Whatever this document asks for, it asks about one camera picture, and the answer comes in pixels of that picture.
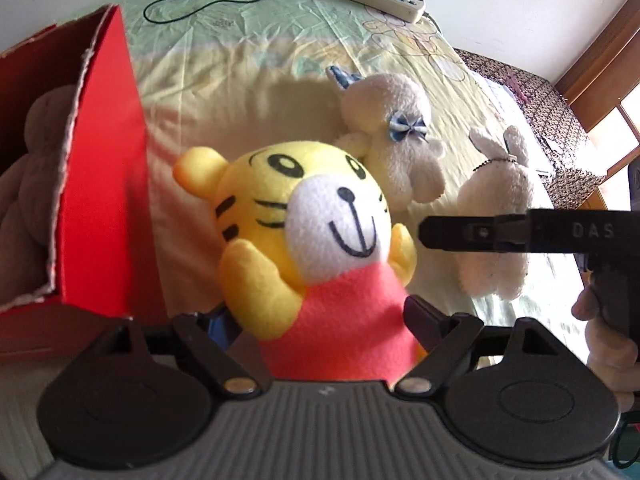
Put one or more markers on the yellow tiger plush toy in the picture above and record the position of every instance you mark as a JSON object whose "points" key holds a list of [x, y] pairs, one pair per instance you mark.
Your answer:
{"points": [[311, 265]]}

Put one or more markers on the wooden window frame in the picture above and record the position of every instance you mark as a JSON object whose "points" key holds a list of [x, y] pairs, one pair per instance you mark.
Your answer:
{"points": [[596, 86]]}

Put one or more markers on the white bunny with chain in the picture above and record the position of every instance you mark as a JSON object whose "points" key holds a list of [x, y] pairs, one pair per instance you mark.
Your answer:
{"points": [[502, 184]]}

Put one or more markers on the person's right hand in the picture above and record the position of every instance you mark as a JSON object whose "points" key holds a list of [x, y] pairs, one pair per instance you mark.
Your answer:
{"points": [[613, 357]]}

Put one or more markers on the white bunny with blue bow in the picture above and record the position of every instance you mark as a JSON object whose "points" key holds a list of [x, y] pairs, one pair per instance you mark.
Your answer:
{"points": [[387, 118]]}

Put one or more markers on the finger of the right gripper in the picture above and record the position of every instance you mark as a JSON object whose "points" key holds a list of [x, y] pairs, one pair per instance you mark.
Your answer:
{"points": [[504, 233]]}

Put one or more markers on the red cardboard box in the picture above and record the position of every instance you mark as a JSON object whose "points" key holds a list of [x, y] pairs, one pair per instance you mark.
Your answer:
{"points": [[102, 262]]}

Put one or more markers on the floral covered side table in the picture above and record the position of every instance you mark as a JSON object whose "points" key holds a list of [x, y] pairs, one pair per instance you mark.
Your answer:
{"points": [[558, 131]]}

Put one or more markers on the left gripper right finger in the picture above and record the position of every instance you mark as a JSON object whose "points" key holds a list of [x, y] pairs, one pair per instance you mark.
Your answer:
{"points": [[448, 341]]}

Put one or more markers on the pink hair clip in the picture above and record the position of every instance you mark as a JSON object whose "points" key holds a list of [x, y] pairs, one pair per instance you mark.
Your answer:
{"points": [[511, 81]]}

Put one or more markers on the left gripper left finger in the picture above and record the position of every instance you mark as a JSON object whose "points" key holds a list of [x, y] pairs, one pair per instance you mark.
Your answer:
{"points": [[205, 339]]}

